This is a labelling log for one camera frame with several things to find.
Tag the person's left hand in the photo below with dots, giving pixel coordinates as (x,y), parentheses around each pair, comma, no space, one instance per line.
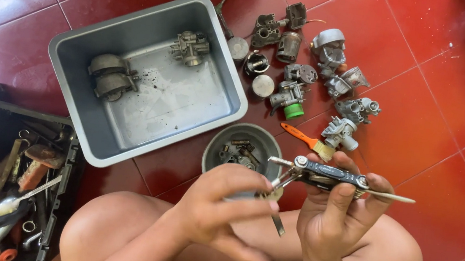
(208,208)

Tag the round grey metal bowl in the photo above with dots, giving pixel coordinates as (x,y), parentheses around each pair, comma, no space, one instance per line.
(231,139)

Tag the heap of small metal parts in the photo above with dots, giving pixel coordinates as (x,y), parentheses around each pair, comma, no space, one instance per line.
(243,155)

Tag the folding metal multi-tool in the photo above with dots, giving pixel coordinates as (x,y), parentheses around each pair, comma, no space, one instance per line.
(330,174)

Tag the carburetor with green cap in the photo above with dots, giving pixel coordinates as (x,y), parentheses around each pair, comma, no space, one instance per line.
(288,97)

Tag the dark flat carburetor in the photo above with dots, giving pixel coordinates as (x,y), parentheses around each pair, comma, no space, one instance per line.
(300,73)

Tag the black ringed piston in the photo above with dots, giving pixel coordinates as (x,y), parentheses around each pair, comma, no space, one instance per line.
(257,63)

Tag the dirty silver carburetor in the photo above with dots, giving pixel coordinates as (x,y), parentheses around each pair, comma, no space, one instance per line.
(190,48)

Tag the dark metal lever rod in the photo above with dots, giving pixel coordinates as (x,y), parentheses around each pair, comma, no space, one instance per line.
(224,15)

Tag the bright silver carburetor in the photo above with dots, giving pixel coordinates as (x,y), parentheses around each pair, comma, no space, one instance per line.
(340,133)

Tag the person's left leg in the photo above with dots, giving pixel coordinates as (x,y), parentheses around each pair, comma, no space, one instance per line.
(112,227)

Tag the small brass carburetor jet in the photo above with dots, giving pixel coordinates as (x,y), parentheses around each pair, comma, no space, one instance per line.
(272,194)

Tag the grey plastic tub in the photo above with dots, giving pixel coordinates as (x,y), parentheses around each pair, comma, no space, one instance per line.
(143,127)

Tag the dark open carburetor body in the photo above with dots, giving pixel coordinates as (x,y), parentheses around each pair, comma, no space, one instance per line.
(266,31)

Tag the metal spoon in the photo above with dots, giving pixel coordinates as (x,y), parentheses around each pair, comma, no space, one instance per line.
(14,203)

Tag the carburetor with clear bowl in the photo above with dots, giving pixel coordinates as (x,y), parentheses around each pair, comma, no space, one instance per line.
(346,82)

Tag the person's right hand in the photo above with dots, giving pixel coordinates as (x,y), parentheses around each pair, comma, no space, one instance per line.
(329,233)

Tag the grey brake shoe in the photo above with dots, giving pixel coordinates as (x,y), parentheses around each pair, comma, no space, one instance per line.
(112,85)
(109,64)

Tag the carburetor with domed cap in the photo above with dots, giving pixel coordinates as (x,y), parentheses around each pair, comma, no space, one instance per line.
(329,49)

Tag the silver twin-port carburetor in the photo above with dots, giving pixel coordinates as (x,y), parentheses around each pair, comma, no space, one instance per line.
(356,108)

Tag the silver piston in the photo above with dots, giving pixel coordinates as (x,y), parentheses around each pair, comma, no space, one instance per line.
(238,48)
(262,86)

